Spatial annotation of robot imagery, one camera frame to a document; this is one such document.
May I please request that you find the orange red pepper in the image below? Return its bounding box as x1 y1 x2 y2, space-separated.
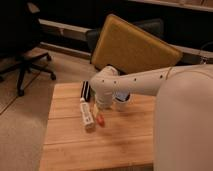
96 115 105 127

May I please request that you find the black office chair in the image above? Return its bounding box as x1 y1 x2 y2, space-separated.
0 0 56 96

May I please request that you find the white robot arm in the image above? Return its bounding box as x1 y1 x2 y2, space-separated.
90 64 213 171

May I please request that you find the yellow cushion panel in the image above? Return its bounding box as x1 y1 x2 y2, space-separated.
91 14 183 74

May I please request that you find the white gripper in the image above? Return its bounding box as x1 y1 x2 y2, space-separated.
93 94 113 117

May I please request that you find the white cup with blue contents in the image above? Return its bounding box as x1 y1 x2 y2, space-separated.
114 93 130 111

